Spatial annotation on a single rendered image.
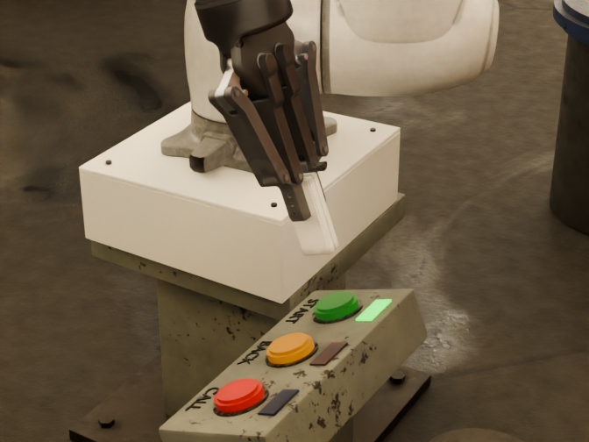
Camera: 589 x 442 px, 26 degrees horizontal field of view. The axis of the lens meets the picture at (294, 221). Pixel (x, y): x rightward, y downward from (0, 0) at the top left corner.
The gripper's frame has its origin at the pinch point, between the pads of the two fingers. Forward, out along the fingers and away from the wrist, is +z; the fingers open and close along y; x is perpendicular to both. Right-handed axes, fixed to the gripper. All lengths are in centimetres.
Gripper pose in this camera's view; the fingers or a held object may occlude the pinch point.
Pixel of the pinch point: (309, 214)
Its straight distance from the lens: 108.1
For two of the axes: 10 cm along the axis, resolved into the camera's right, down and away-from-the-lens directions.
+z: 2.9, 9.1, 3.0
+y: 5.4, -4.1, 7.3
